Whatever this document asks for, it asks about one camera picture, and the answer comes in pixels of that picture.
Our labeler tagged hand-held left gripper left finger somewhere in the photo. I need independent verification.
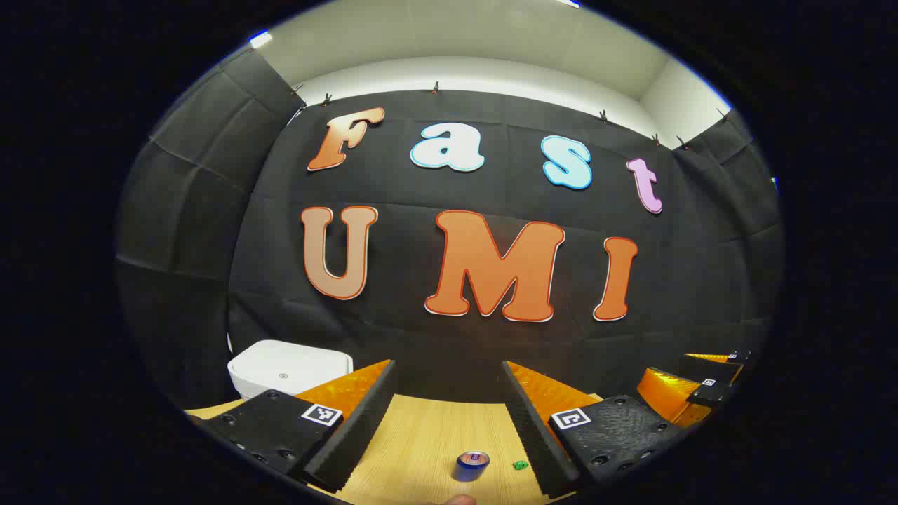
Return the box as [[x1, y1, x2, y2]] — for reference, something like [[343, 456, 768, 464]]
[[202, 360, 398, 494]]

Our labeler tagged wooden desktop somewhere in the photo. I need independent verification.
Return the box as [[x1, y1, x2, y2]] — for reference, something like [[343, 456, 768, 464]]
[[184, 393, 604, 505]]

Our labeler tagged blue pop can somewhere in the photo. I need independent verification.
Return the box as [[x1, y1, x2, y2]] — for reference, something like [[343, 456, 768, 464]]
[[452, 450, 491, 483]]

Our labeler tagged black backdrop cloth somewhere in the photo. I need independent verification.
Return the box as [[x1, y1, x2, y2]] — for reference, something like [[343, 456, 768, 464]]
[[116, 46, 783, 411]]

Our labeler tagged white desktop garbage bin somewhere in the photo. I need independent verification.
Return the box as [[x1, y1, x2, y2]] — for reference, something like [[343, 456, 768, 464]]
[[227, 340, 354, 401]]

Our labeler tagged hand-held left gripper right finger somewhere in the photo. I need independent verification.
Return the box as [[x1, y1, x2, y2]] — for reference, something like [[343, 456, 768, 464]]
[[501, 361, 687, 500]]

